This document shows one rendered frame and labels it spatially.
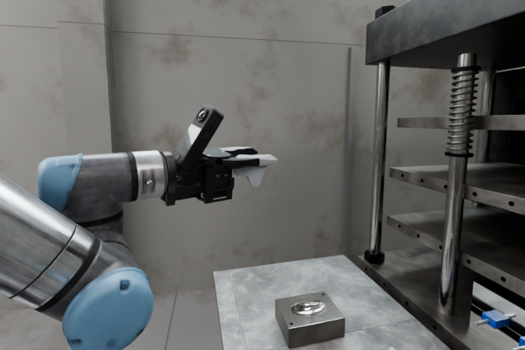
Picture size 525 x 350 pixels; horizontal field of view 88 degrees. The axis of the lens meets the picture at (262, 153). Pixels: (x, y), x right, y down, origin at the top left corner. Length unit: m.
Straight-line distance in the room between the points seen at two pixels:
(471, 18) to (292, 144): 1.71
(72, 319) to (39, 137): 2.46
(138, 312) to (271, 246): 2.42
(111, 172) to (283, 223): 2.31
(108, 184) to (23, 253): 0.15
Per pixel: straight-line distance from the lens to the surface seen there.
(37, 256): 0.31
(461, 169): 1.20
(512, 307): 1.24
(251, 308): 1.21
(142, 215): 2.58
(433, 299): 1.47
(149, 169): 0.43
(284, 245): 2.74
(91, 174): 0.42
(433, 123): 1.37
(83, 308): 0.31
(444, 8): 1.24
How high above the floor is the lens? 1.52
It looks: 7 degrees down
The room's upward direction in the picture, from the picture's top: straight up
